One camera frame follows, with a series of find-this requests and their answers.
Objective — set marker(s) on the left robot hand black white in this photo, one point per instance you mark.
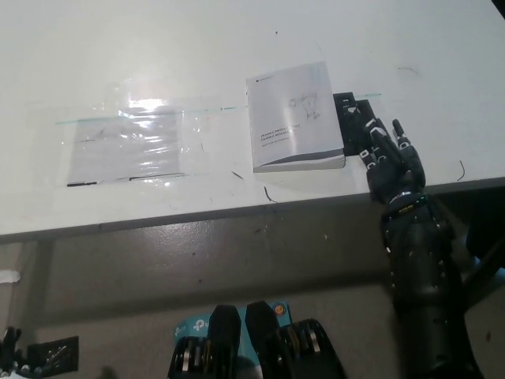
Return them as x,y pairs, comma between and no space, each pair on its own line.
13,363

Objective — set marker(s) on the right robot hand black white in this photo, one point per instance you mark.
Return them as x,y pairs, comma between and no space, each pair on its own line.
394,169

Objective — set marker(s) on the white paperback manual book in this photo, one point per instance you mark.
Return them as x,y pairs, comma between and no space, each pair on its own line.
292,118

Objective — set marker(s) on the grey desk leg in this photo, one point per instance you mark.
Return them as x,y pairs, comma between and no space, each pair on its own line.
37,276

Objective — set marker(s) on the white sheet under plastic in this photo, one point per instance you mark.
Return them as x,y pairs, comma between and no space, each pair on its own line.
118,158

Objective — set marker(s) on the white tape strip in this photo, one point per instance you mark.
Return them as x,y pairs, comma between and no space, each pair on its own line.
8,276

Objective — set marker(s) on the clear plastic film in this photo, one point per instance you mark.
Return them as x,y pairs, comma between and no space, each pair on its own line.
195,134

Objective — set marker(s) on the black flat bracket part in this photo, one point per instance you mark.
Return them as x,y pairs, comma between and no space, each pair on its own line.
351,118

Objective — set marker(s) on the dark desk frame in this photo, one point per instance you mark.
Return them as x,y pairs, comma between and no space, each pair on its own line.
481,221

